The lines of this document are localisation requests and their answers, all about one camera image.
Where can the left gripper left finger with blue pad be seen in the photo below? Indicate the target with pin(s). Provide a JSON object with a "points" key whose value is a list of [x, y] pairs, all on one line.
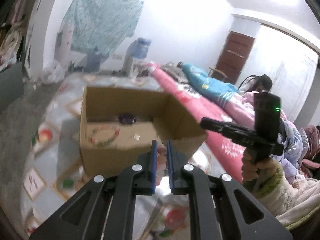
{"points": [[103, 208]]}

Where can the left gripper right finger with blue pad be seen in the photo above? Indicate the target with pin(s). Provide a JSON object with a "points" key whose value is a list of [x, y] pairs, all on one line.
{"points": [[220, 208]]}

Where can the pink strap smart watch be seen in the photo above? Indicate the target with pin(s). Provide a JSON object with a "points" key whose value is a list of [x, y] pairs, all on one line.
{"points": [[127, 119]]}

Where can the right hand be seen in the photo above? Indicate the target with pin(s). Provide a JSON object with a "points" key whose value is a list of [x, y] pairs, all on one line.
{"points": [[261, 171]]}

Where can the sleeping person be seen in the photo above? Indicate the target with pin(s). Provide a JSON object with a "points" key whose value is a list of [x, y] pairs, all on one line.
{"points": [[254, 83]]}

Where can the teal blue pillow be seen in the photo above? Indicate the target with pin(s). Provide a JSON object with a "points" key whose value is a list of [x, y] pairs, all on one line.
{"points": [[214, 90]]}

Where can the wooden chair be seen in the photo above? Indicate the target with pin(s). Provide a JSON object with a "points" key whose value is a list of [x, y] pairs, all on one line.
{"points": [[217, 74]]}

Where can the brown cardboard box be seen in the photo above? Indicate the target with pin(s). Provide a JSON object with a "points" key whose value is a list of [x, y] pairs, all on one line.
{"points": [[107, 146]]}

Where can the brown wooden door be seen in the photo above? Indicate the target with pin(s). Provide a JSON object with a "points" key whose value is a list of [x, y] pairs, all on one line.
{"points": [[234, 55]]}

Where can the red floral quilt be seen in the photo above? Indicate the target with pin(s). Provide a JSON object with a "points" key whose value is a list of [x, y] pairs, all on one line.
{"points": [[226, 152]]}

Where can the blue water bottle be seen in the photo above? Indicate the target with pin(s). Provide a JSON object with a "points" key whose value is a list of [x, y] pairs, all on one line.
{"points": [[139, 48]]}

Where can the white cylinder appliance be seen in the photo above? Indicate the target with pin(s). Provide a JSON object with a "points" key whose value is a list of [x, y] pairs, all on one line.
{"points": [[63, 45]]}

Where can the teal floral hanging cloth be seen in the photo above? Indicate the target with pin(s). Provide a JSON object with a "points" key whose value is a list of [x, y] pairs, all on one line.
{"points": [[102, 24]]}

